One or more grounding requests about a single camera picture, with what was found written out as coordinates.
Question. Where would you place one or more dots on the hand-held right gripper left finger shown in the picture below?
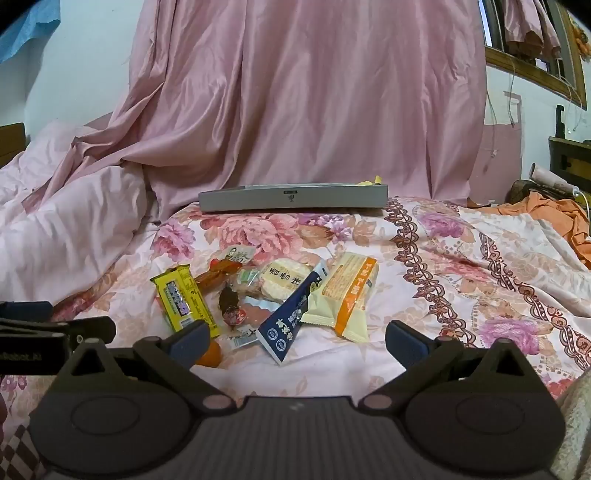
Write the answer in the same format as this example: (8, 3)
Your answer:
(189, 344)

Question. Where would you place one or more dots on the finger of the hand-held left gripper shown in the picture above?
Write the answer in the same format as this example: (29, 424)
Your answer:
(27, 310)
(87, 328)

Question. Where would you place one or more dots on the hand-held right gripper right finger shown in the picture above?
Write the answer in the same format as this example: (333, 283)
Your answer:
(408, 344)

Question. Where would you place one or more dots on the tangerine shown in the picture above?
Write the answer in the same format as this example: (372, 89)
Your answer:
(213, 355)

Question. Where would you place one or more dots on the yellow snack packet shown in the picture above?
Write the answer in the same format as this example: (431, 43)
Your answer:
(178, 295)

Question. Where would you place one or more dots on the small white packet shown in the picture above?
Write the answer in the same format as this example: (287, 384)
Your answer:
(240, 340)

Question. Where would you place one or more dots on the dark brown snack packet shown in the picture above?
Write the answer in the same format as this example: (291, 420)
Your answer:
(229, 302)

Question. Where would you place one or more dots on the orange-red snack packet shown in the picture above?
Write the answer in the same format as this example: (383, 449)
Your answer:
(214, 277)

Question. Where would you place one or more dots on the pale yellow cake packet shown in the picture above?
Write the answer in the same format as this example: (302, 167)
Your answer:
(351, 295)

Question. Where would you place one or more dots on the navy blue snack packet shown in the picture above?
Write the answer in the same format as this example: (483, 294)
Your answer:
(281, 332)

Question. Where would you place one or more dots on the small figure-print snack packet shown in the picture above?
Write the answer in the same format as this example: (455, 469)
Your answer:
(238, 256)

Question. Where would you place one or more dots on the round rice cracker packet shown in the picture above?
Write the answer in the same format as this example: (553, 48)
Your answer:
(284, 279)

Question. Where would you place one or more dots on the grey cardboard box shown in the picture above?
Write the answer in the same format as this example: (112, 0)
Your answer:
(295, 199)

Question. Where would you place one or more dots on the floral bedsheet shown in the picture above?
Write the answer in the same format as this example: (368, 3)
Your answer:
(461, 286)

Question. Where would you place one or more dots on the yellow wrapped candy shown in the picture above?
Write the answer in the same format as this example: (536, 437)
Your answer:
(371, 181)

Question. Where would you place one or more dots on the wooden headboard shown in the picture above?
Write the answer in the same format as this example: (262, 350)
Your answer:
(11, 143)

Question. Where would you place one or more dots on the beige fleece blanket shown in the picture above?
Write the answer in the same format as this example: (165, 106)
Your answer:
(575, 429)

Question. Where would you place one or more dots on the dark brown bag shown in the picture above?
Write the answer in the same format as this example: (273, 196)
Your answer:
(521, 191)

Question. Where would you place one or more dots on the orange cloth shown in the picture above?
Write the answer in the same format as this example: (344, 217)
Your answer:
(554, 212)

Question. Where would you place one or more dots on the pink board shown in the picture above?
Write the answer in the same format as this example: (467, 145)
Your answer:
(501, 157)

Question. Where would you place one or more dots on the rolled paper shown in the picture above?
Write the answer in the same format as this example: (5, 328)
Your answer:
(549, 177)

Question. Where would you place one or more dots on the pink satin curtain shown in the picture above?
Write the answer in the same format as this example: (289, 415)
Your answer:
(300, 92)

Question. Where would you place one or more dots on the blue cloth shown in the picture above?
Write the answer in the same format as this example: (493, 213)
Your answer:
(23, 32)

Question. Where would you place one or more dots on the pink window curtain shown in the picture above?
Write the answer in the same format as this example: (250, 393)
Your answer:
(531, 27)

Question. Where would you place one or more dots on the wooden window frame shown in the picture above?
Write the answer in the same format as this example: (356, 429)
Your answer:
(517, 62)

